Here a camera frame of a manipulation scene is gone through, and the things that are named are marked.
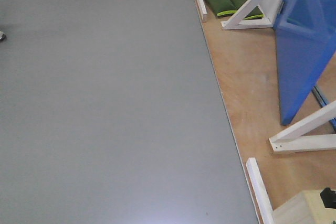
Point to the blue door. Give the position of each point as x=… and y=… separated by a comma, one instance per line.
x=305, y=43

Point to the blue door plywood platform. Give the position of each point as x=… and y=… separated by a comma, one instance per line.
x=246, y=68

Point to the green sandbag left of pair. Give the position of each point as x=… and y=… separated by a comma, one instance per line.
x=222, y=8

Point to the white triangular brace near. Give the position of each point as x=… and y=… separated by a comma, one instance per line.
x=293, y=138

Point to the white triangular brace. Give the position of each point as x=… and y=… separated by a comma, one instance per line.
x=237, y=20
x=293, y=138

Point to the white triangular brace far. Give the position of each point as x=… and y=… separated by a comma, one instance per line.
x=237, y=20

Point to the grey shoe at edge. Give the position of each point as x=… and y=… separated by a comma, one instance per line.
x=2, y=36

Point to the light wooden box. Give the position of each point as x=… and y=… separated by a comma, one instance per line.
x=305, y=207

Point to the black robot part corner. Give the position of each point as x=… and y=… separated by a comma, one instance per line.
x=328, y=198

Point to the white edge rail near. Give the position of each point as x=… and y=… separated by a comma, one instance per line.
x=260, y=192

